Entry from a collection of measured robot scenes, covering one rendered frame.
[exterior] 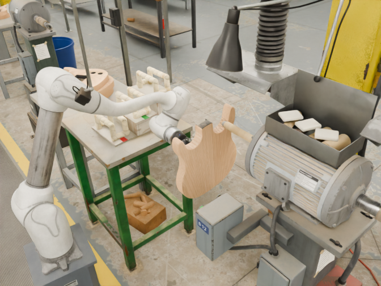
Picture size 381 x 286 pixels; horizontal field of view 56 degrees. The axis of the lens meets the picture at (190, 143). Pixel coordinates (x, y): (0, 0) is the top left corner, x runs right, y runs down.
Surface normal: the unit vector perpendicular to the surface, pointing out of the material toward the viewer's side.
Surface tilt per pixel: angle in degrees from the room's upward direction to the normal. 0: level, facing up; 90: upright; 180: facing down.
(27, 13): 85
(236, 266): 0
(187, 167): 93
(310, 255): 90
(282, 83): 90
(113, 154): 0
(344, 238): 0
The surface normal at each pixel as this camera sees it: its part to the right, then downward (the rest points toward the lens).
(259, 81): -0.50, -0.42
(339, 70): -0.77, 0.38
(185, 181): 0.64, 0.46
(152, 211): -0.03, -0.82
